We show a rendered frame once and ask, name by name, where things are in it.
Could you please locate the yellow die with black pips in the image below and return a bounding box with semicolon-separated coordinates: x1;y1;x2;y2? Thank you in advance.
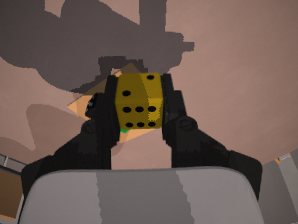
115;73;164;130

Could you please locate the black die with white pips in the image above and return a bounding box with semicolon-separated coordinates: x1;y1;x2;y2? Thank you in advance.
85;93;98;119

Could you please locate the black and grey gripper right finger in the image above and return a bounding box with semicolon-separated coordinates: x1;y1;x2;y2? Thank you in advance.
160;73;263;200

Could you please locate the orange flat mat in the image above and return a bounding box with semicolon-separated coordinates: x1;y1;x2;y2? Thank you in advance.
67;62;154;143

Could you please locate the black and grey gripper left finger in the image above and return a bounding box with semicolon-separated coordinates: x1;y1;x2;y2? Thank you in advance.
21;75;121;202

